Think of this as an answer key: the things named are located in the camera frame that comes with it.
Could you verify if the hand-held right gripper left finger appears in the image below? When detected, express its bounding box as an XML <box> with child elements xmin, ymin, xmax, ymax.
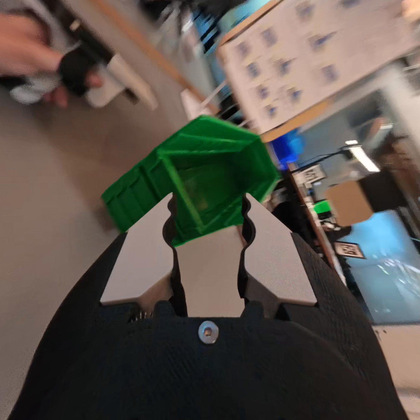
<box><xmin>100</xmin><ymin>193</ymin><xmax>188</xmax><ymax>317</ymax></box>

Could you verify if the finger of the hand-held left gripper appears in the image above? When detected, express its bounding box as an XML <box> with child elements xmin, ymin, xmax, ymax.
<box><xmin>86</xmin><ymin>77</ymin><xmax>127</xmax><ymax>109</ymax></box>
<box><xmin>107</xmin><ymin>54</ymin><xmax>159</xmax><ymax>111</ymax></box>

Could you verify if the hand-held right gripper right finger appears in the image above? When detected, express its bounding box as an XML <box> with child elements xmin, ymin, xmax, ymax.
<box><xmin>236</xmin><ymin>193</ymin><xmax>318</xmax><ymax>306</ymax></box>

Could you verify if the person's left hand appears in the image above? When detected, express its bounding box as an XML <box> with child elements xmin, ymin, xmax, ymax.
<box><xmin>0</xmin><ymin>15</ymin><xmax>103</xmax><ymax>109</ymax></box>

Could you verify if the brown wooden beam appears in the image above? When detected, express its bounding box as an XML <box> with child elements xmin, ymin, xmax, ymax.
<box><xmin>92</xmin><ymin>0</ymin><xmax>220</xmax><ymax>114</ymax></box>

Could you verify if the black white marker sign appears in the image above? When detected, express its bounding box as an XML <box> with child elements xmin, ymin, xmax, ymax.
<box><xmin>292</xmin><ymin>164</ymin><xmax>327</xmax><ymax>186</ymax></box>
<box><xmin>334</xmin><ymin>241</ymin><xmax>367</xmax><ymax>260</ymax></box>

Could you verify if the brown rounded board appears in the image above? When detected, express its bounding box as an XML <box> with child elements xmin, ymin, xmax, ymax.
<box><xmin>323</xmin><ymin>180</ymin><xmax>375</xmax><ymax>227</ymax></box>

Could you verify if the glass partition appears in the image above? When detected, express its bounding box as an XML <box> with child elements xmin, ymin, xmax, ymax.
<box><xmin>338</xmin><ymin>89</ymin><xmax>420</xmax><ymax>324</ymax></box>

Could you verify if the blue plastic bin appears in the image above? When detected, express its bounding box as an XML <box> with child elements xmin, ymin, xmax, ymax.
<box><xmin>267</xmin><ymin>129</ymin><xmax>305</xmax><ymax>163</ymax></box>

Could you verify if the black flat panel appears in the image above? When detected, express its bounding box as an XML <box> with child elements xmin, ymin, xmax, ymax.
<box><xmin>359</xmin><ymin>169</ymin><xmax>411</xmax><ymax>214</ymax></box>

